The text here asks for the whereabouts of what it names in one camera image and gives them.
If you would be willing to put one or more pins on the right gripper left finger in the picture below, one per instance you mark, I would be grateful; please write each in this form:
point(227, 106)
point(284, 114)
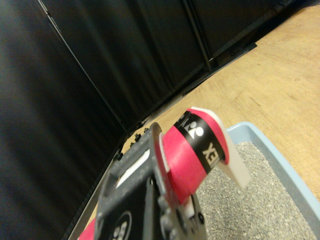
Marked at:
point(136, 152)

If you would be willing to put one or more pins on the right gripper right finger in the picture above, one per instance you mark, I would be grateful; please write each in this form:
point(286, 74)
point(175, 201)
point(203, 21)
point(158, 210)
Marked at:
point(167, 190)

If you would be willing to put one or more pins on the blue litter tray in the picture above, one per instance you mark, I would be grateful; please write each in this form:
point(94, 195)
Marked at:
point(250, 205)

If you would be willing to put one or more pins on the black curtain stand pole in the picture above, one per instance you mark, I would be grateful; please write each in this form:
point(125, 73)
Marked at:
point(85, 70)
point(200, 37)

